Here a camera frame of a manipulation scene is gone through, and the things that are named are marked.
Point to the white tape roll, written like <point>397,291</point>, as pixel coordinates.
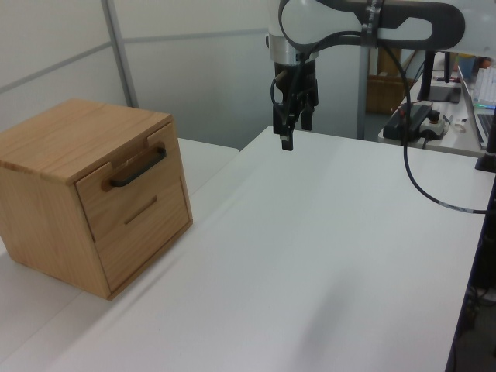
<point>459,127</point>

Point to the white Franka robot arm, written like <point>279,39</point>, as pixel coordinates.
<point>310,19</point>

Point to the black power box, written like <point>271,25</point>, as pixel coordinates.
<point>410,116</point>

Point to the wooden drawer with slot pull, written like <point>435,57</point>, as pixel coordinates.
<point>147,248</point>

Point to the black monitor stand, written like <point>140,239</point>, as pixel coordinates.
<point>441,93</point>

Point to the silver laptop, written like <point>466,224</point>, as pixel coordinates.
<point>478,120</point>

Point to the grey aluminium column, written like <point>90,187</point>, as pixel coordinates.
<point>367,97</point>

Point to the black clamp pole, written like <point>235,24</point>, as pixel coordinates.
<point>489,155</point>

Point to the grey aluminium partition post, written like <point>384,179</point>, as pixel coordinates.
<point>122,58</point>

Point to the grey emergency stop button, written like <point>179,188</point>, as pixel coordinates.
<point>434,124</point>

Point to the light wooden cabinet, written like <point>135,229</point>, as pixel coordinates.
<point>38,155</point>

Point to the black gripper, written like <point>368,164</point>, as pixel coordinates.
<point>306,75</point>

